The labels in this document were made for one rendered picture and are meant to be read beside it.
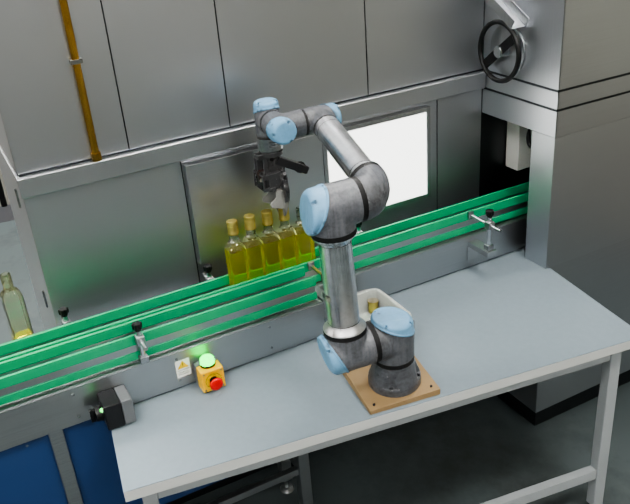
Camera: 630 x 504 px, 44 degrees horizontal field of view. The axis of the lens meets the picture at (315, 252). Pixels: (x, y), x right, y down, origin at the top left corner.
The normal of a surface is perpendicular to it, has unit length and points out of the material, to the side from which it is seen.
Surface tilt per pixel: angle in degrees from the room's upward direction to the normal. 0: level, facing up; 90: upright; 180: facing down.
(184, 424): 0
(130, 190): 90
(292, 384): 0
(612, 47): 90
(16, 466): 90
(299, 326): 90
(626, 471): 0
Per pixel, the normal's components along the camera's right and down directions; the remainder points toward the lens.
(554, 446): -0.07, -0.89
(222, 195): 0.47, 0.37
